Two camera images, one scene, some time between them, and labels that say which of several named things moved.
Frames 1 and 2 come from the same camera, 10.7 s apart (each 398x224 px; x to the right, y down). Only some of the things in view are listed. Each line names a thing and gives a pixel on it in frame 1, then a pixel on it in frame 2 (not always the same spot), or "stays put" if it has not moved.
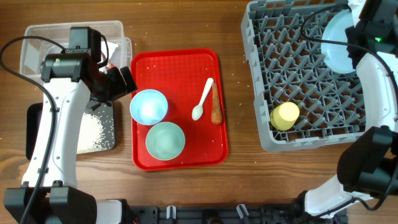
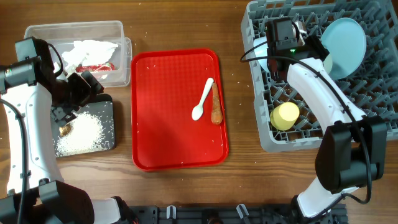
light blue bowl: x=148 y=107 -> x=261 y=51
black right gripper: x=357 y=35 -> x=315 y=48
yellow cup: x=283 y=116 stays put
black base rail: x=260 y=214 stays put
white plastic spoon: x=198 y=110 stays put
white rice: x=89 y=136 stays put
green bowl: x=165 y=140 -> x=328 y=63
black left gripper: x=120 y=88 -> x=85 y=92
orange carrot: x=216 y=112 stays put
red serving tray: x=181 y=74 stays put
